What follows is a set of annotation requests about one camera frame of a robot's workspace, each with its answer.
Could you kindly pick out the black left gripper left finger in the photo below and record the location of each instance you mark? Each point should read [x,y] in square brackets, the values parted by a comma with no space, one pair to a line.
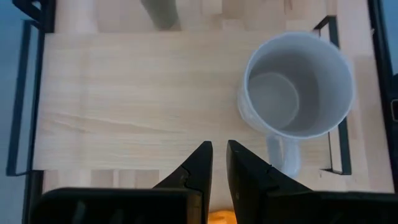
[124,205]

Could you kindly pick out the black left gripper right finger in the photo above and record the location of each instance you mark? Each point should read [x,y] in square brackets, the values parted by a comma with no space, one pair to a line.
[280,205]

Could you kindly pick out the white ceramic mug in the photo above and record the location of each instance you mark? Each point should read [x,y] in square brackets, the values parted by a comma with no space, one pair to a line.
[298,87]

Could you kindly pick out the orange round object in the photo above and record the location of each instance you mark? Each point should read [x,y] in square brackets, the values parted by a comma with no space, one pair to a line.
[222,217]

